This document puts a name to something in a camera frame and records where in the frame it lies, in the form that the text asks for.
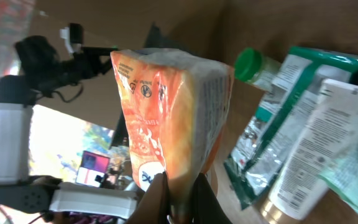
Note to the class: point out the green 3M wipes pack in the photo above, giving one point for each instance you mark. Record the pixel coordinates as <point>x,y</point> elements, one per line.
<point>291,96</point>

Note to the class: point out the white lotion tube gold cap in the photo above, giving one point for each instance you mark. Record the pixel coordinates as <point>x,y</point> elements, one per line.
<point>332,125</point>

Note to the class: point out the green lid jar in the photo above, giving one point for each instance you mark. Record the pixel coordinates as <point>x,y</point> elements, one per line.
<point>253,67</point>

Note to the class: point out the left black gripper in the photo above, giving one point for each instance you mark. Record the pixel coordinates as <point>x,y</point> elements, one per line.
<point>45,72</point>

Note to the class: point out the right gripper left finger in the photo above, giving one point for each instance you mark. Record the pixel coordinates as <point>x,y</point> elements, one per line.
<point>153,208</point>

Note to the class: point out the orange Kleenex tissue pack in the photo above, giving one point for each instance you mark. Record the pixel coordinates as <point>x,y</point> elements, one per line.
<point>175,105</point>

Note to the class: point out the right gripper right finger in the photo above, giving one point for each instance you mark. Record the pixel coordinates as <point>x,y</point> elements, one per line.
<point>205,206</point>

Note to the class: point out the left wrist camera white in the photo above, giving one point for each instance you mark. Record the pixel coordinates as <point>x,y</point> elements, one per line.
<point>73,37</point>

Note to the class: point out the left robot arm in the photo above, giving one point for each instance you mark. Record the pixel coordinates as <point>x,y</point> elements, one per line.
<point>42,194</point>

